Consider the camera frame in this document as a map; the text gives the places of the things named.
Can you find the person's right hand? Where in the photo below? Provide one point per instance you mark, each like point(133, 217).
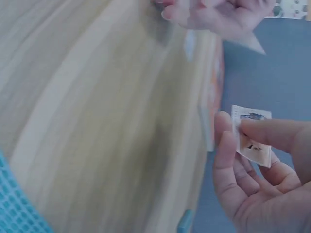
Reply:
point(272, 206)

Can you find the person's left hand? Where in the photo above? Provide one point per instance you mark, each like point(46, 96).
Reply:
point(226, 17)

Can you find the person's left fingers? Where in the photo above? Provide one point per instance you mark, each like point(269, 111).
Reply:
point(170, 13)

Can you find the small white orange sachet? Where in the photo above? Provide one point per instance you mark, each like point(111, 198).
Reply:
point(253, 155)

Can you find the small teal block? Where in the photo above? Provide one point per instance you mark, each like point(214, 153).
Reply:
point(185, 221)

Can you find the blue mesh basket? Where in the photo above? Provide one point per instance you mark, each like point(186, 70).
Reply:
point(17, 201)

